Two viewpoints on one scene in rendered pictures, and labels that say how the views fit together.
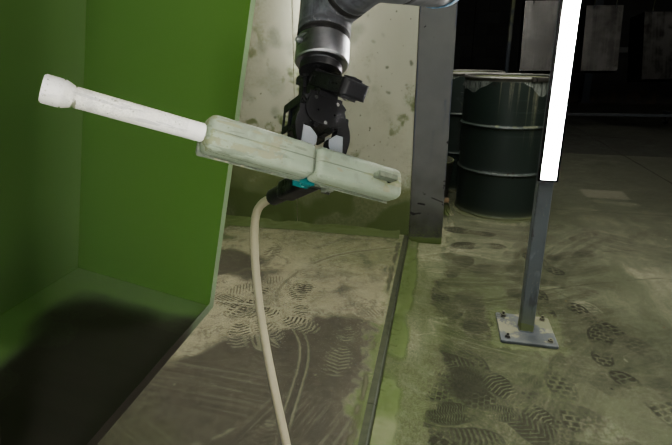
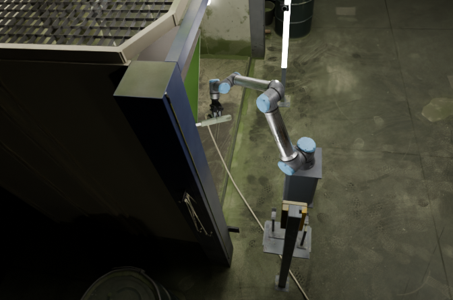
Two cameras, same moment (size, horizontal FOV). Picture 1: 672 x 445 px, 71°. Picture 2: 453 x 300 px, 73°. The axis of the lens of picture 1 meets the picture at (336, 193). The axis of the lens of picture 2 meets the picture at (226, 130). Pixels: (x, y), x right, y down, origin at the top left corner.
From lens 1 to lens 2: 2.25 m
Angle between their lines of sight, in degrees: 36
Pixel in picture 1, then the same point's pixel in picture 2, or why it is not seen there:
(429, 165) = (257, 33)
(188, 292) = not seen: hidden behind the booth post
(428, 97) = (254, 9)
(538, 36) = not seen: outside the picture
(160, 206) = not seen: hidden behind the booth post
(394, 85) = (240, 5)
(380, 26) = not seen: outside the picture
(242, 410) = (205, 135)
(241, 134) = (205, 123)
